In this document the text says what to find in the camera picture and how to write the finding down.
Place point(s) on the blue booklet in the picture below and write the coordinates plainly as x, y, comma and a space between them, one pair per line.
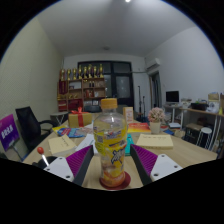
71, 132

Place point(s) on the red ball topped stick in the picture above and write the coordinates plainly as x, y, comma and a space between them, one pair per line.
40, 150

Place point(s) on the black framed glass door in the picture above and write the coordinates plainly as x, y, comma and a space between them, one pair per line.
120, 85

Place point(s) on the white paper sheet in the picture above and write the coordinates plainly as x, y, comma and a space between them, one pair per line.
87, 141

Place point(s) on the flat round red coaster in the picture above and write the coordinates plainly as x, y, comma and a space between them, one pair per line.
127, 182

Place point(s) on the small round side table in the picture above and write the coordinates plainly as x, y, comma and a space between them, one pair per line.
59, 116

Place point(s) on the orange book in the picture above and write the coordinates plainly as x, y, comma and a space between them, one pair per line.
139, 127

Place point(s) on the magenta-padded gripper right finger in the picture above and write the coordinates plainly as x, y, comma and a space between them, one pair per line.
165, 166

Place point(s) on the black office chair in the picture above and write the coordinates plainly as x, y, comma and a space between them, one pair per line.
29, 126

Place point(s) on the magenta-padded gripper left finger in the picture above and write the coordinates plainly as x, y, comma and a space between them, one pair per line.
58, 168

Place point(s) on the yellow-labelled orange-capped drink bottle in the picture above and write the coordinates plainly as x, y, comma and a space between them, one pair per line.
111, 146

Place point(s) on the purple sign board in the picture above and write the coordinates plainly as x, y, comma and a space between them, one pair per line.
8, 132

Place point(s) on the pink flowers in white pot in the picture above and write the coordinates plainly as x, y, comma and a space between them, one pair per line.
156, 120

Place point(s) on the wooden side desk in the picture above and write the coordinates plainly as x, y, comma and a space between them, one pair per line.
200, 115

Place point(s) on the white round stool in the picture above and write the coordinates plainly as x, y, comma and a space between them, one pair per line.
204, 132

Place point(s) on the ceiling light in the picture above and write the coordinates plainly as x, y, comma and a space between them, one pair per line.
127, 1

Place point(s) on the black cup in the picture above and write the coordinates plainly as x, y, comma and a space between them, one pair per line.
41, 161

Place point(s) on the white wall air conditioner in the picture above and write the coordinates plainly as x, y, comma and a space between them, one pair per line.
153, 63

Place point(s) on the small upright carton box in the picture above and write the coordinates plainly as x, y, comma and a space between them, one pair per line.
128, 114

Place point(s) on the wooden shelf unit with trophies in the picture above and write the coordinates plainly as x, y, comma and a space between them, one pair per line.
81, 90

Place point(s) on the yellow gift box red ribbon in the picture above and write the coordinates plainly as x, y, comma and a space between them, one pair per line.
80, 119

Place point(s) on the teal book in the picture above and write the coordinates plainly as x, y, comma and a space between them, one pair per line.
128, 145

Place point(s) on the computer monitor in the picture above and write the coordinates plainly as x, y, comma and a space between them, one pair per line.
172, 96

